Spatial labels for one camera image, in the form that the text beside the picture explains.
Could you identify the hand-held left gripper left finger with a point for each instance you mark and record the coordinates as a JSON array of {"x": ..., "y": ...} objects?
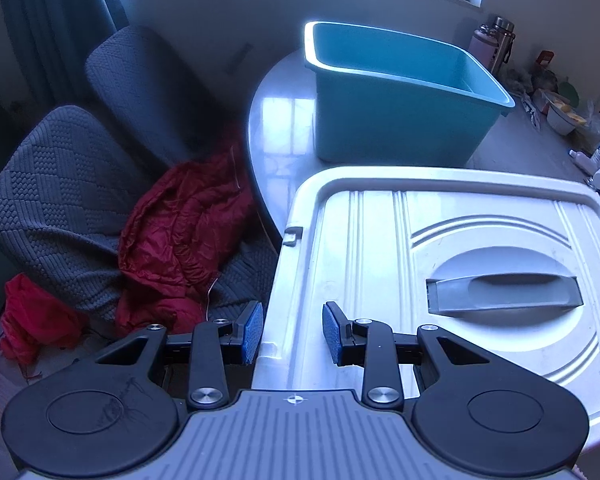
[{"x": 252, "y": 332}]

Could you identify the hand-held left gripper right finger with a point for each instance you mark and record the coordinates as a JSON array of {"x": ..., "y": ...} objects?
[{"x": 332, "y": 332}]

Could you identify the white storage box lid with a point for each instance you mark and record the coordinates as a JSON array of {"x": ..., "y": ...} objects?
[{"x": 380, "y": 240}]

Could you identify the teal plastic bin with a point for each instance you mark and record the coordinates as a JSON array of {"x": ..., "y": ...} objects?
[{"x": 405, "y": 105}]

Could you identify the grey desktop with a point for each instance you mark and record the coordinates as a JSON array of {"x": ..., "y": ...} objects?
[{"x": 280, "y": 125}]

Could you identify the red jacket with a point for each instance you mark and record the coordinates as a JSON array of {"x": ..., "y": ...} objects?
[{"x": 180, "y": 235}]

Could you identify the red cloth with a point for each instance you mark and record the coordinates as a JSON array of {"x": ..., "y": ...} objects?
[{"x": 35, "y": 320}]

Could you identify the grey fabric chair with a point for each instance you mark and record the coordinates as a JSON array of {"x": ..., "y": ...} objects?
[
  {"x": 140, "y": 85},
  {"x": 65, "y": 200}
]

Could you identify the small clear packet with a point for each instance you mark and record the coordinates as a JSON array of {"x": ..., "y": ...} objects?
[{"x": 532, "y": 112}]

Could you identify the white squeeze bottle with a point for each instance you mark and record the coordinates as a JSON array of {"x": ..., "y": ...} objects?
[{"x": 582, "y": 159}]

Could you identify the white bowl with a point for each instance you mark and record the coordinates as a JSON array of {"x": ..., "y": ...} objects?
[{"x": 562, "y": 122}]

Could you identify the pink thermos bottle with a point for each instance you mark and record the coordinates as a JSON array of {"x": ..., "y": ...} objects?
[{"x": 481, "y": 49}]

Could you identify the yellow fruit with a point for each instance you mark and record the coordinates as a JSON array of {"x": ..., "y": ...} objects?
[{"x": 572, "y": 115}]

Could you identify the green round object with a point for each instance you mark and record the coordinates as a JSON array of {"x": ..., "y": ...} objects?
[{"x": 569, "y": 91}]

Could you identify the steel thermos bottle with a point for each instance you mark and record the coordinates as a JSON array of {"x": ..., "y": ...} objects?
[{"x": 503, "y": 40}]

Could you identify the dark teal curtain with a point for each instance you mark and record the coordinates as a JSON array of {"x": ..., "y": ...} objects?
[{"x": 55, "y": 20}]

